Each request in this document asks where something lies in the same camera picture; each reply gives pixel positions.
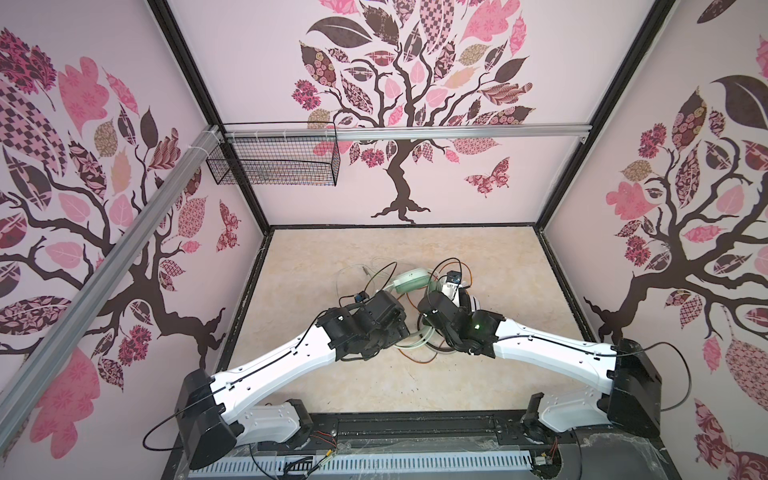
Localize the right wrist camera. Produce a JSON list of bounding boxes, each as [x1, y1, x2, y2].
[[441, 270, 463, 302]]

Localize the white slotted cable duct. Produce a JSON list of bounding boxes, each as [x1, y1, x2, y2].
[[189, 451, 532, 479]]

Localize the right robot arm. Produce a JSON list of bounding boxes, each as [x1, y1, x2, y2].
[[418, 291, 666, 438]]

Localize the aluminium rail back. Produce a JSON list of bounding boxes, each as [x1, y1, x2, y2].
[[226, 123, 592, 141]]

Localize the orange headphone cable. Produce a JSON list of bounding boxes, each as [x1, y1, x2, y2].
[[395, 257, 475, 365]]

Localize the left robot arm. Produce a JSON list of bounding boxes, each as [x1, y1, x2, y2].
[[170, 291, 409, 470]]

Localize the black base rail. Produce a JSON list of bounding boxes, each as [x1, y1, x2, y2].
[[161, 410, 680, 479]]

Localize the black wire basket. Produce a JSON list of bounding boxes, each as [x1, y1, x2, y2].
[[206, 120, 341, 186]]

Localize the aluminium rail left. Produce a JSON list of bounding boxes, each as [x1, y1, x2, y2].
[[1, 125, 221, 447]]

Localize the aluminium rail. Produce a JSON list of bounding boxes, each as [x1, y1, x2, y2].
[[226, 123, 592, 141], [1, 125, 221, 447]]

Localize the mint green white headphones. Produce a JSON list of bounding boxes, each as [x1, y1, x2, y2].
[[335, 263, 457, 361]]

